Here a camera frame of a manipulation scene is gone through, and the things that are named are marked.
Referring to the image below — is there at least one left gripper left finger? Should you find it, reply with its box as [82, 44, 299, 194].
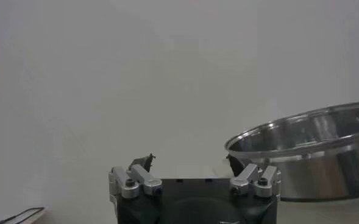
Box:
[108, 153, 163, 200]

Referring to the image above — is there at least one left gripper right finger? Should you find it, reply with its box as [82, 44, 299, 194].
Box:
[226, 153, 282, 198]

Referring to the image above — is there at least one stainless steel steamer basket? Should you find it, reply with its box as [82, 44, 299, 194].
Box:
[224, 100, 359, 203]

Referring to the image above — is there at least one white side table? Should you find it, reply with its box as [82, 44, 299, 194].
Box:
[0, 206, 46, 224]

